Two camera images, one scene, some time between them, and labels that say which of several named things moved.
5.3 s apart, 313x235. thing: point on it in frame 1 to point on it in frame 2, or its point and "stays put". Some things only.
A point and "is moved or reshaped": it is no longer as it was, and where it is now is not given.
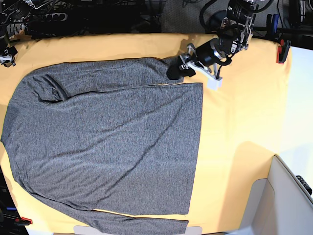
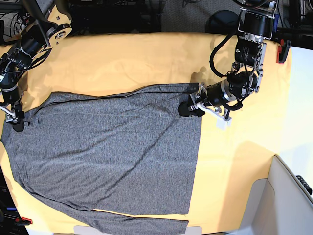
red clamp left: (23, 221) stays put
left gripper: (7, 52) to (11, 104)
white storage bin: (279, 204) stays put
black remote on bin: (304, 184) stays put
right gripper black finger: (189, 72) to (198, 111)
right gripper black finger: (174, 72) to (183, 109)
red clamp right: (282, 51) stays put
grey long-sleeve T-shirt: (117, 135) is moved or reshaped
